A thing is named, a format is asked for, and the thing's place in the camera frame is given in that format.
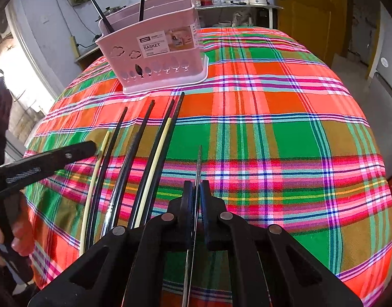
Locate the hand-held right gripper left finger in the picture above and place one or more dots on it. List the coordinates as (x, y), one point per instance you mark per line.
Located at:
(188, 209)

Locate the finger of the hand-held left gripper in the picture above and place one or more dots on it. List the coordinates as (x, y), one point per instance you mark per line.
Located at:
(77, 150)

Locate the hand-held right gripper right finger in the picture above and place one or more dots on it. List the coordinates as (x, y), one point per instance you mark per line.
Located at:
(206, 209)

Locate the metal chopstick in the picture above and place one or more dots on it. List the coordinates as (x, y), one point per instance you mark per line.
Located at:
(198, 166)
(108, 217)

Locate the cream chopstick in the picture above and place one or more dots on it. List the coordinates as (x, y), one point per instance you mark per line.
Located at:
(152, 169)
(88, 198)

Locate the pink plastic utensil basket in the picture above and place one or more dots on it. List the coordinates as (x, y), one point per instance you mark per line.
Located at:
(157, 46)

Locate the person's left hand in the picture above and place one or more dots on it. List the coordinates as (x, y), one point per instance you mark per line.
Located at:
(22, 230)

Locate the plaid tablecloth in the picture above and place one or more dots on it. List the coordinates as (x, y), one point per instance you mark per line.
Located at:
(263, 118)

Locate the steel steamer pot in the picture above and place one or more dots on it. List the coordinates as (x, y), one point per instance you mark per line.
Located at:
(114, 9)

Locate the grey kitchen shelf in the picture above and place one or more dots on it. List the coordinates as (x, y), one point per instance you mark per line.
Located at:
(215, 7)

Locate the silver refrigerator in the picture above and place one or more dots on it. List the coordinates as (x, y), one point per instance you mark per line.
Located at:
(386, 80)

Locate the yellow wooden door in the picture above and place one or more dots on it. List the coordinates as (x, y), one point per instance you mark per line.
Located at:
(311, 12)

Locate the wall socket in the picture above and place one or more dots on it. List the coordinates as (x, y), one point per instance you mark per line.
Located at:
(76, 46)

